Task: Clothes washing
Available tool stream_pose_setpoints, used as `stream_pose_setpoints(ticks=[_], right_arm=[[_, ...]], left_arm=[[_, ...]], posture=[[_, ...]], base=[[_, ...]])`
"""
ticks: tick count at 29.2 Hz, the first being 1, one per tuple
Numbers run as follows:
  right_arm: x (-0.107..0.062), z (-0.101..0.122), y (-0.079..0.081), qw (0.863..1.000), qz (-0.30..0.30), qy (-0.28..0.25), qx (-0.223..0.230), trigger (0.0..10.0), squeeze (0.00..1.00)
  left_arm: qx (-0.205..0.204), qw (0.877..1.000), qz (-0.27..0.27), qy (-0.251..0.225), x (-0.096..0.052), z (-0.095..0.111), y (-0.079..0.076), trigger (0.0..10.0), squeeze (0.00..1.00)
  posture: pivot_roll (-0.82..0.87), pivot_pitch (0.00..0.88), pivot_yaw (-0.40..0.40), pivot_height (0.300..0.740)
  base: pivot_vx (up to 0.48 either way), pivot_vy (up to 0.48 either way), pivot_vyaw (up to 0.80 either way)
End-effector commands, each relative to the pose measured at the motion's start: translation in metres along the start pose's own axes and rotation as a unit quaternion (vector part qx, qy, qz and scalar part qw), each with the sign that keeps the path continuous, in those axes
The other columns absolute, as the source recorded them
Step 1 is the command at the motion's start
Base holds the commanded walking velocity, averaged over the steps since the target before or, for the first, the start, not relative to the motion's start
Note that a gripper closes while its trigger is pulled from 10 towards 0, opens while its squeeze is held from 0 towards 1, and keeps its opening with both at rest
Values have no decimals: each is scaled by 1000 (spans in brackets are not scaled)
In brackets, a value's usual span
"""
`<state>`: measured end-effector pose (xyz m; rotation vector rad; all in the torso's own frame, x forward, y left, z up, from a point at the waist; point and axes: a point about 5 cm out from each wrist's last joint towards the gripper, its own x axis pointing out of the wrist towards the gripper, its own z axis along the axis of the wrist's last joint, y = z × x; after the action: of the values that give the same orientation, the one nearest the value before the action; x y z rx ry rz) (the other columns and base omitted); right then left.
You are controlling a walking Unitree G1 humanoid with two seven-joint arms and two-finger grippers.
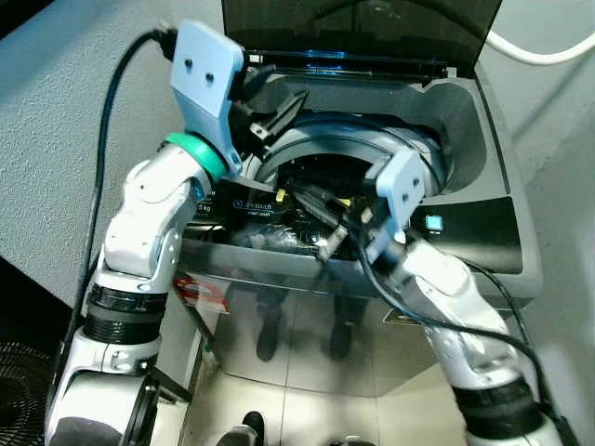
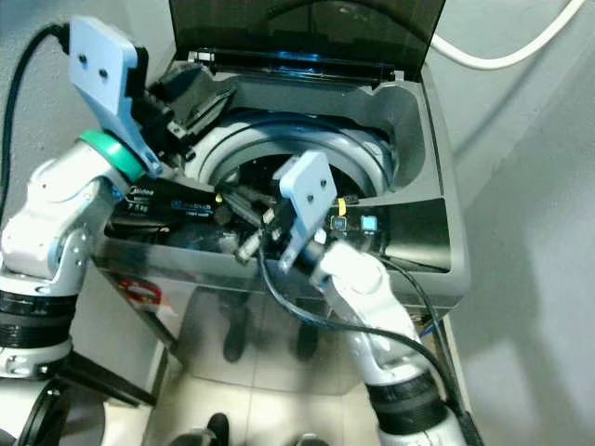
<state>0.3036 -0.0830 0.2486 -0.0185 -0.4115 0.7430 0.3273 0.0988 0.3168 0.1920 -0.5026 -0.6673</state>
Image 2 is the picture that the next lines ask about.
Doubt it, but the grey top-load washing machine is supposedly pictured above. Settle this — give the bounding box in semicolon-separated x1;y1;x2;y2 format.
95;0;472;382

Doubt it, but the silver washer drum rim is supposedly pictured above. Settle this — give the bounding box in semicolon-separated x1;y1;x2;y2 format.
195;111;393;201

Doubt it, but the red washer sticker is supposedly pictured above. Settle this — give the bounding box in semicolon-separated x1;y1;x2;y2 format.
113;272;176;315

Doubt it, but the dark tinted washer lid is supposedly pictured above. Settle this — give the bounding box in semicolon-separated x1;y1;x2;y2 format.
169;0;447;68

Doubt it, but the black washer control panel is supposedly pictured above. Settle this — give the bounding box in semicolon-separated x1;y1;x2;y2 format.
126;178;452;272

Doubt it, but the black robot left foot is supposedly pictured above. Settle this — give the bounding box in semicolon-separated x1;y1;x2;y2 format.
172;412;231;446

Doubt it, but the light blue right wrist camera mount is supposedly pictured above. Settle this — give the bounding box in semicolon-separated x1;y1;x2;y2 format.
277;151;340;272

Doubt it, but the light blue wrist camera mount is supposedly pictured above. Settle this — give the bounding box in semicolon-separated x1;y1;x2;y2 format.
68;16;164;179
277;151;340;272

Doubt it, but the light blue left wrist camera mount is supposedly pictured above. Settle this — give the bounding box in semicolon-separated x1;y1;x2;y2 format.
68;16;164;179

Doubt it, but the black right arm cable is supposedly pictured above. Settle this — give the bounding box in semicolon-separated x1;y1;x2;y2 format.
256;251;475;428

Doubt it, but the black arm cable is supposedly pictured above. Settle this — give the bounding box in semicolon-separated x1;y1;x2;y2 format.
256;251;475;428
0;23;73;177

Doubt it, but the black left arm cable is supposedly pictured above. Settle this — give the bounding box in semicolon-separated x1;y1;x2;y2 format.
0;23;73;177

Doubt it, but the black metal floor bracket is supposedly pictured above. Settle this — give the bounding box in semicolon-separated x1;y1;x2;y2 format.
56;351;161;410

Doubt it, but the white water hose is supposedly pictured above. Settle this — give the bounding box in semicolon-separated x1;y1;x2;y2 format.
428;0;595;72

